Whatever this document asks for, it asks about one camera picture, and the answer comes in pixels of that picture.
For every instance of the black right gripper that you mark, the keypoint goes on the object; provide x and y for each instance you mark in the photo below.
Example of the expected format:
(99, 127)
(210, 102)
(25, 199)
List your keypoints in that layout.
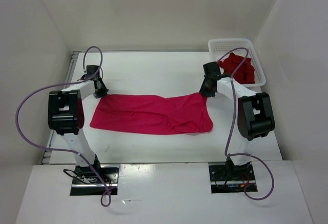
(205, 89)

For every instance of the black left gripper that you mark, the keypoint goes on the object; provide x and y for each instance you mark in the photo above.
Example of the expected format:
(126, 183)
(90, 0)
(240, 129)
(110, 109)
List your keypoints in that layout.
(101, 90)

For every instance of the pink-red t-shirt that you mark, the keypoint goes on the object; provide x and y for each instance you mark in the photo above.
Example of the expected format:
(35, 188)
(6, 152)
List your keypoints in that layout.
(152, 114)

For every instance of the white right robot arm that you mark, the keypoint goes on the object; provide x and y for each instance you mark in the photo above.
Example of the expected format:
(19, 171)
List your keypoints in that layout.
(252, 117)

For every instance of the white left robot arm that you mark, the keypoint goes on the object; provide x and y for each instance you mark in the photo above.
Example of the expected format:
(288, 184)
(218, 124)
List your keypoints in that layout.
(66, 117)

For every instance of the dark red t-shirt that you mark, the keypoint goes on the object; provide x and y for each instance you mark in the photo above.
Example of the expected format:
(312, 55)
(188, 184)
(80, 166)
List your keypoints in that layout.
(245, 73)

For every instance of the white plastic basket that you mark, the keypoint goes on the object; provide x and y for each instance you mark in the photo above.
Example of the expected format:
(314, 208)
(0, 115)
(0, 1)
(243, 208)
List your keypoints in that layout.
(219, 47)

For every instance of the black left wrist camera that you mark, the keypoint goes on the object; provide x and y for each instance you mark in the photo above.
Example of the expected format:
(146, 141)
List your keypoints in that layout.
(92, 72)

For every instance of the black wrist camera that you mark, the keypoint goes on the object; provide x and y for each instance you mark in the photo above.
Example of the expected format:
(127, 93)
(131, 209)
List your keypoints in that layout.
(211, 69)
(92, 72)

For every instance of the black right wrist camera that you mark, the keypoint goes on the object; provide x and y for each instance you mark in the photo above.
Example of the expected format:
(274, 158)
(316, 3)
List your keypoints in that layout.
(211, 69)

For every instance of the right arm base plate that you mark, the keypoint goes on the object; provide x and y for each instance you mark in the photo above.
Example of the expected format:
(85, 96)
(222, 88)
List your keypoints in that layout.
(225, 177)

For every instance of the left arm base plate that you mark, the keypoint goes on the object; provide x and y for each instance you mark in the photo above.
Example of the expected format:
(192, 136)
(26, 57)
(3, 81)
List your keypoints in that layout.
(83, 185)

